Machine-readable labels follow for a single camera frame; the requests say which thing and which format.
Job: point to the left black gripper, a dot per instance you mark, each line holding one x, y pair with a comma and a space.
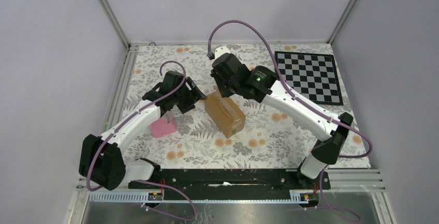
194, 95

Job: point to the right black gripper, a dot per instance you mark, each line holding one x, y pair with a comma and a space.
224, 93

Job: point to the brown cardboard express box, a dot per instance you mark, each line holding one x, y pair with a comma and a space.
228, 117

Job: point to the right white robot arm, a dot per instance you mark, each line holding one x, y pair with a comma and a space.
264, 86

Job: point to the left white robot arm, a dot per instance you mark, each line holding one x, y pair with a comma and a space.
102, 160

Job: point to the floral patterned table mat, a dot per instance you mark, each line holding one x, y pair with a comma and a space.
269, 139

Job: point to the pink plastic bag package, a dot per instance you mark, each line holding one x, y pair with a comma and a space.
163, 127

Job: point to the black white chessboard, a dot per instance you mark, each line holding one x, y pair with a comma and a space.
312, 75

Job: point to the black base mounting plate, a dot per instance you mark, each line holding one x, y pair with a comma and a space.
238, 183

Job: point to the grey slotted cable duct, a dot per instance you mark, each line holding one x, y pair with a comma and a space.
173, 197

